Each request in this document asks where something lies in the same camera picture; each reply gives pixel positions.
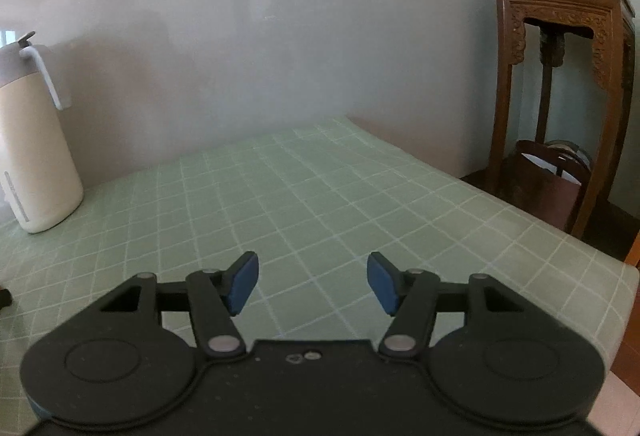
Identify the brown paper bag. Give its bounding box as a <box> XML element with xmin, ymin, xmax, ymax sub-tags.
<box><xmin>509</xmin><ymin>139</ymin><xmax>595</xmax><ymax>233</ymax></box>

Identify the green checked tablecloth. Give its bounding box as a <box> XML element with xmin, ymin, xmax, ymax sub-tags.
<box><xmin>0</xmin><ymin>113</ymin><xmax>640</xmax><ymax>436</ymax></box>

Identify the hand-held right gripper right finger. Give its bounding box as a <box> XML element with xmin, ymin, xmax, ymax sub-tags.
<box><xmin>366</xmin><ymin>252</ymin><xmax>532</xmax><ymax>360</ymax></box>

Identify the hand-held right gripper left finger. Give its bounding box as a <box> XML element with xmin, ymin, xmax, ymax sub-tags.
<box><xmin>98</xmin><ymin>251</ymin><xmax>261</xmax><ymax>360</ymax></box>

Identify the cream thermos jug grey lid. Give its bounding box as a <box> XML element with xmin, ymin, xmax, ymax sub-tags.
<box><xmin>0</xmin><ymin>31</ymin><xmax>85</xmax><ymax>235</ymax></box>

